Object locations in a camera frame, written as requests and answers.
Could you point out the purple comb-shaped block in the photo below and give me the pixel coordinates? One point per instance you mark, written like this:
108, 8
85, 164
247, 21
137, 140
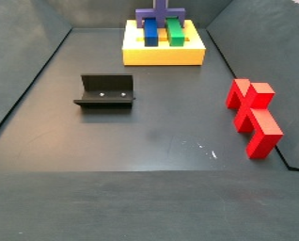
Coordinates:
160, 12

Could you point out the yellow slotted board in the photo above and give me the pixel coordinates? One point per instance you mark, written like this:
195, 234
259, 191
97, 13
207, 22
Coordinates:
161, 55

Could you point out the green long bar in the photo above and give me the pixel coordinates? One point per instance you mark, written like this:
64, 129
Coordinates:
173, 32

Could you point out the black angled fixture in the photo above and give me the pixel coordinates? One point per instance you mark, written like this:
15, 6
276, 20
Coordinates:
107, 90

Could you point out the red comb-shaped block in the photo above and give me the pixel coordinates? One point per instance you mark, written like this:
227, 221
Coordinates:
249, 98

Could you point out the blue long bar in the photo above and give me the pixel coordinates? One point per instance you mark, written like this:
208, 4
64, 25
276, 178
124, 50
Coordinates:
151, 33

